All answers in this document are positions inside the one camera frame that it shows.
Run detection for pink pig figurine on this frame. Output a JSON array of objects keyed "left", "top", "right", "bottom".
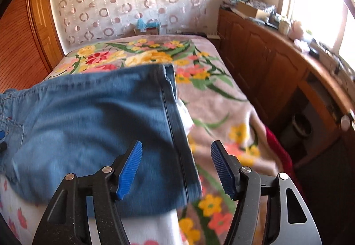
[{"left": 289, "top": 20, "right": 305, "bottom": 41}]

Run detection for wooden sideboard cabinet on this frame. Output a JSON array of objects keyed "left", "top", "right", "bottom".
[{"left": 216, "top": 8, "right": 355, "bottom": 168}]

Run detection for white flower-print sheet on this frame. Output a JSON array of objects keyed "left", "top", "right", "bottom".
[{"left": 0, "top": 99, "right": 195, "bottom": 245}]

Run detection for blue denim pants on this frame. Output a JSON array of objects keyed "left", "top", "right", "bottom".
[{"left": 0, "top": 63, "right": 203, "bottom": 218}]

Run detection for pile of printed packets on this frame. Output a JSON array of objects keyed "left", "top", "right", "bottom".
[{"left": 221, "top": 0, "right": 250, "bottom": 10}]

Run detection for open cardboard box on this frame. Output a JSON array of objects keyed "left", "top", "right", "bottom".
[{"left": 234, "top": 1, "right": 271, "bottom": 20}]

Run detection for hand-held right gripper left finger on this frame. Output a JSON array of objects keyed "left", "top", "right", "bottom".
[{"left": 32, "top": 140, "right": 143, "bottom": 245}]

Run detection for red cloth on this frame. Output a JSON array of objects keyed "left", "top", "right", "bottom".
[{"left": 265, "top": 126, "right": 294, "bottom": 176}]

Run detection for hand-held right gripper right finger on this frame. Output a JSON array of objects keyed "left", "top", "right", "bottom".
[{"left": 210, "top": 140, "right": 323, "bottom": 245}]

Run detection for small box with blue item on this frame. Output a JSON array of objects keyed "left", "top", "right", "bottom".
[{"left": 134, "top": 19, "right": 160, "bottom": 36}]

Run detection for wooden slatted wardrobe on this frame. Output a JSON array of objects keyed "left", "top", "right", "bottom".
[{"left": 0, "top": 0, "right": 65, "bottom": 93}]

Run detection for white cup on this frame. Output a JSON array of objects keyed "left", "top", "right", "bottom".
[{"left": 278, "top": 19, "right": 291, "bottom": 34}]

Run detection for floral fleece blanket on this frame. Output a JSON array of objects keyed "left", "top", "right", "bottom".
[{"left": 46, "top": 34, "right": 289, "bottom": 245}]

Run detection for dark waste bin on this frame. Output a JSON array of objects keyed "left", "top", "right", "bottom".
[{"left": 291, "top": 111, "right": 314, "bottom": 138}]

